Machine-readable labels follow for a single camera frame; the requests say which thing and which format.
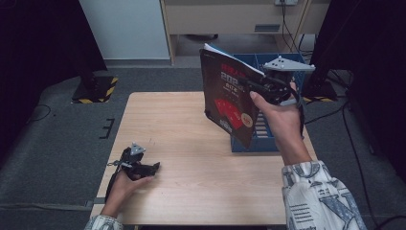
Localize black floor cable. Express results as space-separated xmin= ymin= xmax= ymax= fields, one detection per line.
xmin=26 ymin=103 xmax=53 ymax=125
xmin=304 ymin=71 xmax=406 ymax=230

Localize person's left hand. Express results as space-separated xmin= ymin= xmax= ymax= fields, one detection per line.
xmin=101 ymin=171 xmax=155 ymax=219

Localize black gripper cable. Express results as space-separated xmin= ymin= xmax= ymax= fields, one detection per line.
xmin=104 ymin=159 xmax=126 ymax=204
xmin=291 ymin=90 xmax=306 ymax=140

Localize person's right hand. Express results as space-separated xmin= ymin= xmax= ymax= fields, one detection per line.
xmin=249 ymin=81 xmax=305 ymax=143

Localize black stand with striped base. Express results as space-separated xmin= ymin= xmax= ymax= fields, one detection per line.
xmin=71 ymin=47 xmax=120 ymax=104
xmin=301 ymin=47 xmax=338 ymax=104

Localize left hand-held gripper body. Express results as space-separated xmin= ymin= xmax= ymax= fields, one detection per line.
xmin=118 ymin=142 xmax=148 ymax=176

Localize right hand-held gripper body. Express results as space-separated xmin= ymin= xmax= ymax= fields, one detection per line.
xmin=255 ymin=55 xmax=317 ymax=107

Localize beige wooden cabinet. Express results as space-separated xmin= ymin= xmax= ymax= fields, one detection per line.
xmin=160 ymin=0 xmax=332 ymax=65

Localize dark brown and red magazine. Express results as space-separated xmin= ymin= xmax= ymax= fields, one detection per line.
xmin=199 ymin=42 xmax=266 ymax=150

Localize white panel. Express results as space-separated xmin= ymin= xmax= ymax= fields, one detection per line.
xmin=79 ymin=0 xmax=170 ymax=61

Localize black curtain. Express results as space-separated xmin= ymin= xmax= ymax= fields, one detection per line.
xmin=0 ymin=0 xmax=108 ymax=162
xmin=309 ymin=0 xmax=406 ymax=175

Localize blue plastic file rack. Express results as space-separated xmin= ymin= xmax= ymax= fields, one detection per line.
xmin=230 ymin=52 xmax=308 ymax=153

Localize black hanging cables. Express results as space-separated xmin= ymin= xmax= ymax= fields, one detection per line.
xmin=280 ymin=4 xmax=315 ymax=61

